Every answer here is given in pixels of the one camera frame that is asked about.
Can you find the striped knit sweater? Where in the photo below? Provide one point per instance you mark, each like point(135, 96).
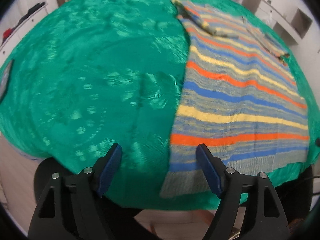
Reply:
point(238, 98)

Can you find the red cloth on cabinet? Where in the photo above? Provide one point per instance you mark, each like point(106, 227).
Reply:
point(6, 34)

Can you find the white wardrobe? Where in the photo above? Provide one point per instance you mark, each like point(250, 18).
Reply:
point(307, 52)

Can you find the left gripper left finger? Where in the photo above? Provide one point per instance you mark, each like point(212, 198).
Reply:
point(68, 205)

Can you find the white desk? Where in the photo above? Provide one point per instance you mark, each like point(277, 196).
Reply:
point(287, 30)

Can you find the black clothes on cabinet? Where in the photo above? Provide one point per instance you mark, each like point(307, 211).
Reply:
point(30, 12)

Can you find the green floral bedspread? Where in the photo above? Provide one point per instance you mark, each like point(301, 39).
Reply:
point(98, 72)

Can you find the white drawer cabinet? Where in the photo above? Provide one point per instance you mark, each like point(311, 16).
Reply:
point(21, 30)

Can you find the black smartphone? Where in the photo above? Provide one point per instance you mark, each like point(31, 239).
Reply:
point(5, 79)

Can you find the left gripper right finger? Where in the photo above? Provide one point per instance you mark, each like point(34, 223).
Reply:
point(264, 216)

